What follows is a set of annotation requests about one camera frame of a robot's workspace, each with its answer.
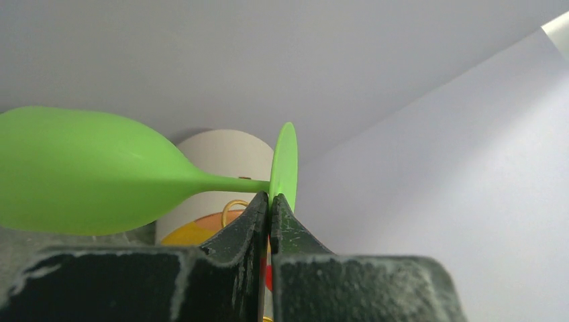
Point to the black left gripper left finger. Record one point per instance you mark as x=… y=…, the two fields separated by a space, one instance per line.
x=96 y=284

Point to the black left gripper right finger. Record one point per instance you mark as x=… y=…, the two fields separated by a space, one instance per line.
x=311 y=283

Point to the green plastic wine glass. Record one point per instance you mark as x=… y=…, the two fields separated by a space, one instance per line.
x=82 y=172

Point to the round pastel drawer cabinet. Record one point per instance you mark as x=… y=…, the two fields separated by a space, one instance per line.
x=222 y=227

